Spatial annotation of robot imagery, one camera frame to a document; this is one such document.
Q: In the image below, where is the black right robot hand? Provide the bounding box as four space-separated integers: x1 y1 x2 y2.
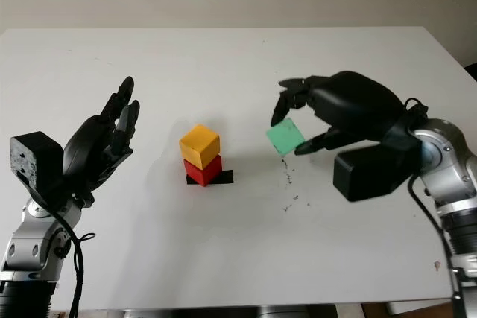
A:
270 70 411 157

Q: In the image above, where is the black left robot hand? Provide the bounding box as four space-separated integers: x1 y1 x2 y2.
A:
61 75 141 209

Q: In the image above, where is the green wooden block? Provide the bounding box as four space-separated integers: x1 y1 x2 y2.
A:
265 117 306 157

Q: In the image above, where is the yellow wooden block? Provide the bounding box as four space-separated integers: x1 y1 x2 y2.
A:
179 124 221 171

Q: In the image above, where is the red wooden block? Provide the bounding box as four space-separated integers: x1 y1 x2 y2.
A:
183 154 224 188

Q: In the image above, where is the black tape strip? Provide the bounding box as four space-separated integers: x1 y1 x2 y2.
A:
186 170 235 186

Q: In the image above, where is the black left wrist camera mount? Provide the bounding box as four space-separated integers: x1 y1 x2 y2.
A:
10 131 65 208

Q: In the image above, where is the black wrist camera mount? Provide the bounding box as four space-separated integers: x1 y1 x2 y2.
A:
10 131 65 208
332 135 422 203

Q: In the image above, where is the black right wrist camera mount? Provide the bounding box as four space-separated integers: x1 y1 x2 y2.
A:
332 135 422 203

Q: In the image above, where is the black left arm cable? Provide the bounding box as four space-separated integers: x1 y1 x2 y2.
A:
44 206 96 318

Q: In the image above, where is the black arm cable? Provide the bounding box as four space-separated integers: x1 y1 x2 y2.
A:
44 206 96 318
404 97 465 318

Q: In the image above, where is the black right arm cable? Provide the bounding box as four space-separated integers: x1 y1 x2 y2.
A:
404 97 465 318

